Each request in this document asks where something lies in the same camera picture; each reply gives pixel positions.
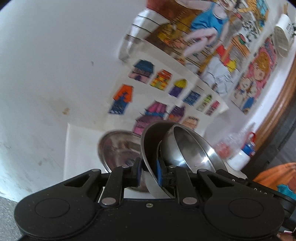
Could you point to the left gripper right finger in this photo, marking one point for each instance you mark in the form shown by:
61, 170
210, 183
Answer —
177, 178

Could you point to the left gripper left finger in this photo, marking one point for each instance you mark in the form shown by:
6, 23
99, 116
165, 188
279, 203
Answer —
114, 183

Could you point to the small steel bowl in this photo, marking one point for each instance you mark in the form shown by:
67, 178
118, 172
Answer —
185, 148

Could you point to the large steel bowl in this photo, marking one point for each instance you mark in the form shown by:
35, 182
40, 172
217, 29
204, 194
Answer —
150, 149

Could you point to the person's hand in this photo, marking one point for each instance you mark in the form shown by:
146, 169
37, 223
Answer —
285, 236

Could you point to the orange dress painting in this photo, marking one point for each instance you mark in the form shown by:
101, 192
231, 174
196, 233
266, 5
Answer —
281, 178

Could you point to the shiny steel bowl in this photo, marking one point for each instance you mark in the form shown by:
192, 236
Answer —
118, 148

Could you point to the white printed tablecloth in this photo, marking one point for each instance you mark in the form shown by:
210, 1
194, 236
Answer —
81, 155

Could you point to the white blue water bottle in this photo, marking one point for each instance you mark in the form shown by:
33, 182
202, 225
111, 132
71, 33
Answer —
241, 159

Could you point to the clear plastic bag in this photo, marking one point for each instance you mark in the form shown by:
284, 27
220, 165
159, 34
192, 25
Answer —
230, 145

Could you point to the houses drawing sheet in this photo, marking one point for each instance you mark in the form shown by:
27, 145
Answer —
149, 90

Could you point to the cartoon characters drawing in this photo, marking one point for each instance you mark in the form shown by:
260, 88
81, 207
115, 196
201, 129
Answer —
256, 76

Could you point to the colourful girl drawing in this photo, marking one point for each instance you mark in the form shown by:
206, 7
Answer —
213, 39

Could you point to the wooden door frame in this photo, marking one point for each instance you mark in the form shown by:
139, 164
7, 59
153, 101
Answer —
281, 104

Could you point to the white wall device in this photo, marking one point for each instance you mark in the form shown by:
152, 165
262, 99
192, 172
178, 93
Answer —
283, 34

